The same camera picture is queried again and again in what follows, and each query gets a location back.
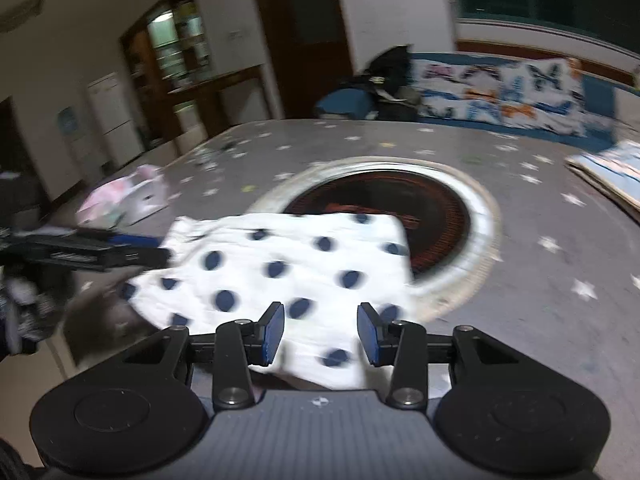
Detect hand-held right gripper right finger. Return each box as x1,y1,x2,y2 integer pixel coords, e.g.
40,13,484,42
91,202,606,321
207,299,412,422
356,302,521,409

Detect butterfly print blanket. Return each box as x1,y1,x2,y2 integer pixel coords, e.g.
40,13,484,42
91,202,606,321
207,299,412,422
410,57,586,136

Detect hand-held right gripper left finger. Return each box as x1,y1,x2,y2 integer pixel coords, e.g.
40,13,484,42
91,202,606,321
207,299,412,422
122,301,286,411

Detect white polka dot garment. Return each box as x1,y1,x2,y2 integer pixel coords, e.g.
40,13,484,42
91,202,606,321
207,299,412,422
117,212,418,391

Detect dark wooden side table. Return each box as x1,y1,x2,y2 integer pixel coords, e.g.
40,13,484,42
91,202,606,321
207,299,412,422
167,65,273,146

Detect wooden shelf cabinet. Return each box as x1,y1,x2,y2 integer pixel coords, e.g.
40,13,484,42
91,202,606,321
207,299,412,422
120,0,221,91

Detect blue sofa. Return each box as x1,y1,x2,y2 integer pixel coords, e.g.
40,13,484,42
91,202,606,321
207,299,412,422
315,51,640,153

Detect brown wooden door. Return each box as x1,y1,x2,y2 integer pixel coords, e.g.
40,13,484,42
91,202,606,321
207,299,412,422
250,0,356,118

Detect folded striped clothes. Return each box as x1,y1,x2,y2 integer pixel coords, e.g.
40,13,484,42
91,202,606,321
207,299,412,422
565,140,640,213

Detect round induction cooker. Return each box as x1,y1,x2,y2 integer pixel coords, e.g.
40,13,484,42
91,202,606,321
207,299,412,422
247,156,502,318

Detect white refrigerator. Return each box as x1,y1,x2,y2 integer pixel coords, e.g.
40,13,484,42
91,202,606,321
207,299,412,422
86,72,146,166

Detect white pink tissue box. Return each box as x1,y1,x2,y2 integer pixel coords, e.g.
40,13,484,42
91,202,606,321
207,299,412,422
75,164,170,227

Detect grey star tablecloth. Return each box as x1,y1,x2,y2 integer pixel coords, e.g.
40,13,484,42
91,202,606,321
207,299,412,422
65,117,640,480

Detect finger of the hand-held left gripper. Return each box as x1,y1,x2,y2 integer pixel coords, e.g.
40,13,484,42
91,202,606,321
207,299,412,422
55,229,172,273

